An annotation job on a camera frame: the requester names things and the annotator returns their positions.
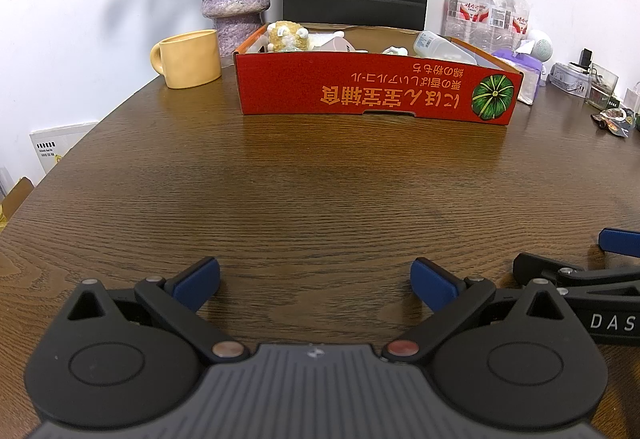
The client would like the clear plastic bottle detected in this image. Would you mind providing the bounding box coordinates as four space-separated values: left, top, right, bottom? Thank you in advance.
413 30 473 64

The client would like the small patterned box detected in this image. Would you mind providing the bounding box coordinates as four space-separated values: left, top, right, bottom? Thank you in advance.
549 62 593 96

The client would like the square glass jar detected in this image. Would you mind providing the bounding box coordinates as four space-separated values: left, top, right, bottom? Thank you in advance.
586 64 619 108

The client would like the brown cardboard box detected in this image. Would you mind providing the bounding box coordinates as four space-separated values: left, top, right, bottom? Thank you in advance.
0 176 35 235

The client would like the yellow plush toy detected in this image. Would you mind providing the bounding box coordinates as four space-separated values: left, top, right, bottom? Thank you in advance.
268 21 311 53

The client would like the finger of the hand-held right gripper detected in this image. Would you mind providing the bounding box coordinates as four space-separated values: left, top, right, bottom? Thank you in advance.
513 253 640 292
598 228 640 259

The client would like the yellow ceramic mug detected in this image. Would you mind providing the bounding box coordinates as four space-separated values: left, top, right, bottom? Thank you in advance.
151 30 222 90

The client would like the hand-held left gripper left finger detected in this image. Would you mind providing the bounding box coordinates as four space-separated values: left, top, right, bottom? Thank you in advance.
65 256 251 364

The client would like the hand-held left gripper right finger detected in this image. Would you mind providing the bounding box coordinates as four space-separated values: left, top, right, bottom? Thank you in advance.
381 256 568 364

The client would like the white round speaker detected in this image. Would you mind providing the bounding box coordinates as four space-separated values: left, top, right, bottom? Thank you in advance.
522 30 554 62

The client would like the red cardboard box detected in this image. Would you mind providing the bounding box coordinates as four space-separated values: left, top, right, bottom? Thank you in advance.
233 22 524 126

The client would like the clear water bottle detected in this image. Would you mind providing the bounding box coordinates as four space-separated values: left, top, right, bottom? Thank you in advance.
472 0 508 50
502 0 531 47
444 0 483 42

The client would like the purple tissue pack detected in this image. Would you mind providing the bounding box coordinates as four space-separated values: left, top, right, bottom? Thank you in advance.
491 46 543 104

